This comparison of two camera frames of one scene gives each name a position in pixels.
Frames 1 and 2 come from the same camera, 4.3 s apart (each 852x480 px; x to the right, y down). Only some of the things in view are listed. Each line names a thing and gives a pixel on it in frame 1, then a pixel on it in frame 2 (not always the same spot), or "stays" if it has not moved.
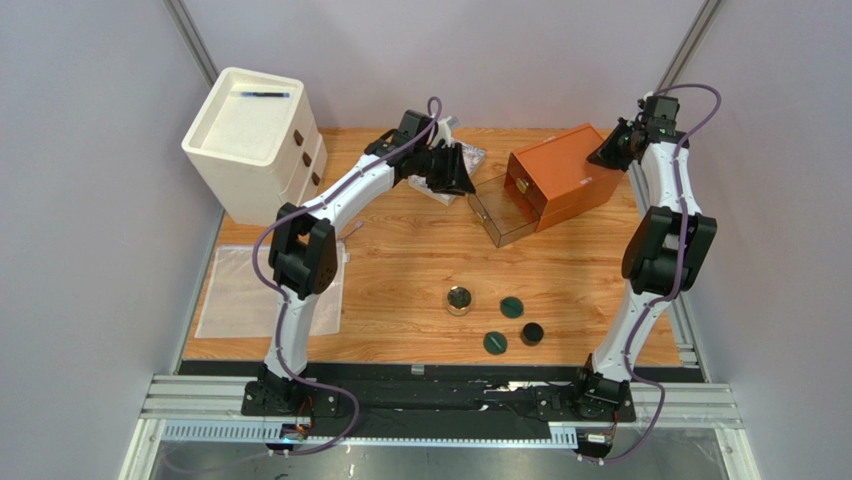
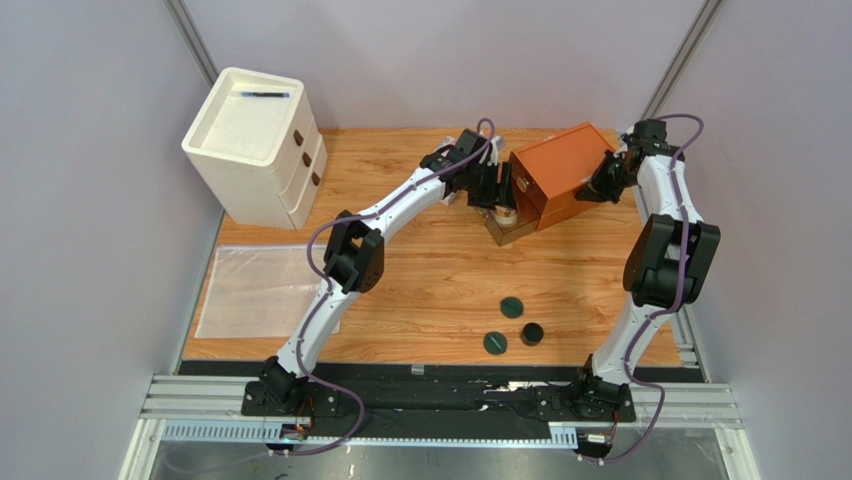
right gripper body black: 609,149 to 595,188
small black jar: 532,334 stays
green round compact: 511,307 stays
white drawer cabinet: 256,141 stays
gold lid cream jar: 458,301 to 505,216
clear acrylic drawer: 507,216 stays
